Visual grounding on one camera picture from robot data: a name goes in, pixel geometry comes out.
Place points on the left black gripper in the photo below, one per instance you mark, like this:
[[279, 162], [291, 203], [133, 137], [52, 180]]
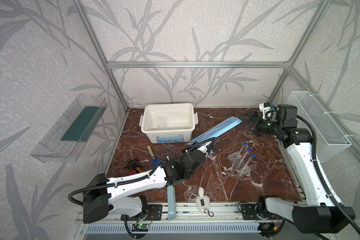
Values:
[[202, 145]]

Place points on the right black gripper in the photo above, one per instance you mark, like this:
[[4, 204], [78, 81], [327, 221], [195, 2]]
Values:
[[257, 121]]

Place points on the blue plastic bin lid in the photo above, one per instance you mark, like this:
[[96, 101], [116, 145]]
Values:
[[218, 130]]

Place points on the white plastic storage bin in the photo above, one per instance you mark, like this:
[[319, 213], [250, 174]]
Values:
[[169, 123]]

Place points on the clear test tube rack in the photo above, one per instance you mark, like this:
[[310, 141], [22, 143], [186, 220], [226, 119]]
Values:
[[235, 165]]

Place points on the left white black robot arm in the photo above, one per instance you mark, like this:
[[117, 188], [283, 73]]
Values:
[[103, 195]]

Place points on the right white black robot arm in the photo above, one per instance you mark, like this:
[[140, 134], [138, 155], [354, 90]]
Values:
[[323, 212]]

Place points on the light blue standing block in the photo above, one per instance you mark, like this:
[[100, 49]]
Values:
[[171, 203]]

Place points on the white plastic squeeze bottle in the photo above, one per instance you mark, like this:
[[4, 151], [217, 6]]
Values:
[[202, 200]]

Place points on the green circuit board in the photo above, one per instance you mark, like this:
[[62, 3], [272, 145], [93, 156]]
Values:
[[140, 227]]

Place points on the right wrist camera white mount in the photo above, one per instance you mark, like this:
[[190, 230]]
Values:
[[267, 110]]

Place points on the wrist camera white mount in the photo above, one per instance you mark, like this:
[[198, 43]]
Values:
[[209, 148], [267, 110]]

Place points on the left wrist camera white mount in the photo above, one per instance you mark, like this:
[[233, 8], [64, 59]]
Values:
[[209, 148]]

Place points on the blue garden trowel wooden handle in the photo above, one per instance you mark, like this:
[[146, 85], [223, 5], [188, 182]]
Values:
[[156, 162]]

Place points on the aluminium front rail frame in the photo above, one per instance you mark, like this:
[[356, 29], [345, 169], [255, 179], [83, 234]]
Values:
[[185, 212]]

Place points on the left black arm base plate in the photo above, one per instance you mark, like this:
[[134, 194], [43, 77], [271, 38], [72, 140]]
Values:
[[154, 213]]

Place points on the white wire mesh basket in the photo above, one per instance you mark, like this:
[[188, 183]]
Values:
[[331, 140]]

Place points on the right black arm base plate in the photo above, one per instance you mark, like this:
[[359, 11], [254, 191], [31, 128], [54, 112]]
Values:
[[249, 212]]

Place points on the clear acrylic wall shelf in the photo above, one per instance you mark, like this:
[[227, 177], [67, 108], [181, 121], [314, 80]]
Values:
[[67, 138]]

